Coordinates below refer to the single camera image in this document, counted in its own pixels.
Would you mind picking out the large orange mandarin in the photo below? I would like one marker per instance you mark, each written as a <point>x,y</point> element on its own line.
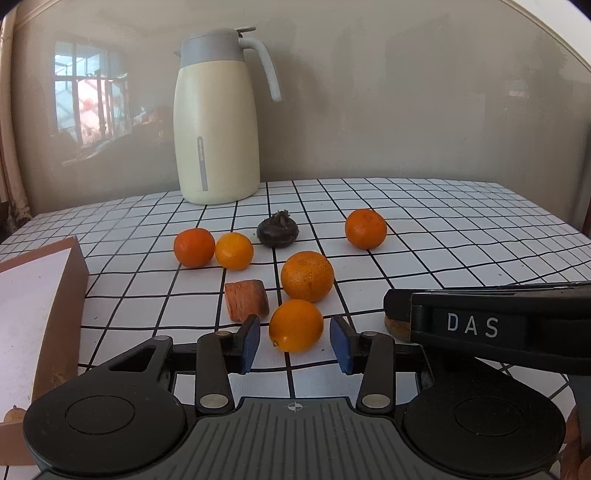
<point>307,276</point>

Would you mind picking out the person's right hand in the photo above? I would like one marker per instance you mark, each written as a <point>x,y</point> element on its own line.
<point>579,447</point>

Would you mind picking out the dark purple mangosteen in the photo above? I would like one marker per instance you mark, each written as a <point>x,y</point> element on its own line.
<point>278,229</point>

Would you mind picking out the shallow cardboard box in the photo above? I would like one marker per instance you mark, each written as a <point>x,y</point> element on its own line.
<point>27,323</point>

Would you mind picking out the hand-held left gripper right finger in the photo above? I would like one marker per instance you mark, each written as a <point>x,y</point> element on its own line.
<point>340,346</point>

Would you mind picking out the cream thermos jug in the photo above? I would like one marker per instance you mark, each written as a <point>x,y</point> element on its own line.
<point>217,138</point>

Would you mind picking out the small yellow fruit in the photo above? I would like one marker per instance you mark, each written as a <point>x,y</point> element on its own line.
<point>14,414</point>

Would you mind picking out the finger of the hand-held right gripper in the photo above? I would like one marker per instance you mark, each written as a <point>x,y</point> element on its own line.
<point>398,304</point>

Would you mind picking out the beige curtain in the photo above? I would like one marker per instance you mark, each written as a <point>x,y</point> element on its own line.
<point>9,138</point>

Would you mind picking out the brown flaky pastry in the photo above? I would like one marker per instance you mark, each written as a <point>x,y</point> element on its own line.
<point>247,299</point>

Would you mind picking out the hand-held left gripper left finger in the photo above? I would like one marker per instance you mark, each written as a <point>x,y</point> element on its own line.
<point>251,344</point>

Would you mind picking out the white grid tablecloth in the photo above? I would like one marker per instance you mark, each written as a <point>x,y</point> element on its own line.
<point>461,221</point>

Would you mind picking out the smooth yellow-orange citrus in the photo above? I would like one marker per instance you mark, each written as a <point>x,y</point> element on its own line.
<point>295,325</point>

